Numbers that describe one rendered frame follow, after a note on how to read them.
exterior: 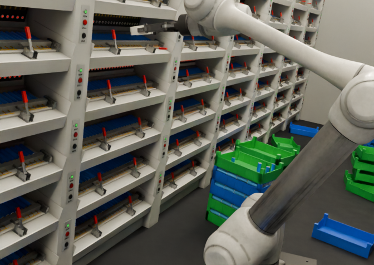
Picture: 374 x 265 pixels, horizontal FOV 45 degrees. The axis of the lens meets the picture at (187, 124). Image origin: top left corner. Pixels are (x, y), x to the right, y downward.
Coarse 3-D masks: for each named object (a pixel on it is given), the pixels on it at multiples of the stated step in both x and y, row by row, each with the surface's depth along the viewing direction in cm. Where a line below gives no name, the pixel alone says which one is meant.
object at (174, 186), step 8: (192, 160) 293; (200, 160) 290; (176, 168) 271; (184, 168) 274; (192, 168) 281; (200, 168) 288; (168, 176) 256; (176, 176) 266; (184, 176) 269; (192, 176) 273; (200, 176) 284; (168, 184) 252; (176, 184) 252; (184, 184) 261; (168, 192) 246; (176, 192) 255
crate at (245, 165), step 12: (216, 156) 240; (228, 156) 250; (240, 156) 254; (252, 156) 249; (228, 168) 236; (240, 168) 231; (252, 168) 245; (264, 168) 244; (276, 168) 239; (252, 180) 227; (264, 180) 225
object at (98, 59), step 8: (152, 40) 211; (160, 40) 210; (168, 40) 208; (168, 48) 209; (96, 56) 159; (104, 56) 163; (112, 56) 167; (120, 56) 171; (128, 56) 176; (136, 56) 182; (144, 56) 187; (152, 56) 194; (160, 56) 200; (168, 56) 207; (96, 64) 160; (104, 64) 164; (112, 64) 169; (120, 64) 174; (128, 64) 179; (136, 64) 185
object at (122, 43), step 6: (96, 42) 167; (102, 42) 170; (108, 42) 174; (120, 42) 181; (126, 42) 184; (132, 42) 188; (138, 42) 192; (144, 42) 196; (150, 42) 201; (156, 42) 206
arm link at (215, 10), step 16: (192, 0) 129; (208, 0) 128; (224, 0) 131; (192, 16) 132; (208, 16) 131; (224, 16) 131; (240, 16) 130; (240, 32) 132; (256, 32) 130; (272, 32) 130; (272, 48) 133; (288, 48) 132; (304, 48) 133; (304, 64) 134; (320, 64) 132; (336, 64) 130; (352, 64) 128; (336, 80) 130
